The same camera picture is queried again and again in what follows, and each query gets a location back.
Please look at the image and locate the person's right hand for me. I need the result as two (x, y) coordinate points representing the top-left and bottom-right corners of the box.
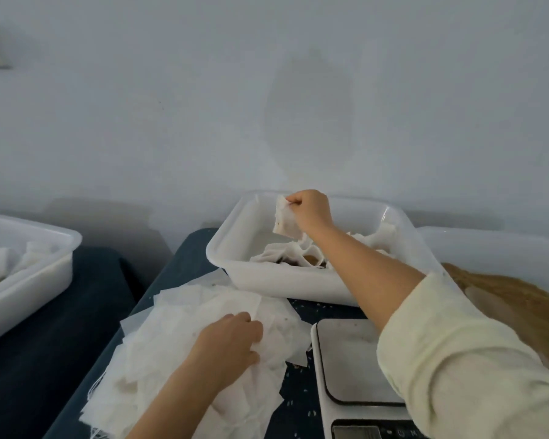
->
(285, 188), (336, 238)

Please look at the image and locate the person's left hand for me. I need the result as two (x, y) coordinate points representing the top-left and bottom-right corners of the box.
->
(187, 312), (265, 391)

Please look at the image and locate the white mesh bag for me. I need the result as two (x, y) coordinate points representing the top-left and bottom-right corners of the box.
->
(271, 195), (305, 241)

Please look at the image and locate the pile of white bags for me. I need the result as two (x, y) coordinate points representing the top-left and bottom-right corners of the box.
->
(79, 269), (314, 439)

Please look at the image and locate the white plastic tub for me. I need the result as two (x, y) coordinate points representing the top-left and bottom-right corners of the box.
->
(205, 190), (445, 307)

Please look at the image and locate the white tray of grain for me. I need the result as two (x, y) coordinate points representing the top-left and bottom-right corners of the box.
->
(416, 226), (549, 307)

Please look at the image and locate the brown grain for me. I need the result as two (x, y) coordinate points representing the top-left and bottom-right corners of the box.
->
(443, 262), (549, 379)

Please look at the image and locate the person's left forearm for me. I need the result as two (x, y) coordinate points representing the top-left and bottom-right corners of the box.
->
(126, 359), (230, 439)

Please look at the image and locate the dark blue tablecloth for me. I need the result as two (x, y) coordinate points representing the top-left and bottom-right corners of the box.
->
(0, 246), (173, 439)
(44, 226), (549, 439)

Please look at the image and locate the white digital kitchen scale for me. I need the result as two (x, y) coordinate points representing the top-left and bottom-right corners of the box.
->
(310, 318), (431, 439)

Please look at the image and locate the white sleeve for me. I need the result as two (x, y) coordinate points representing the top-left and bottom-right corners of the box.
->
(376, 272), (549, 439)

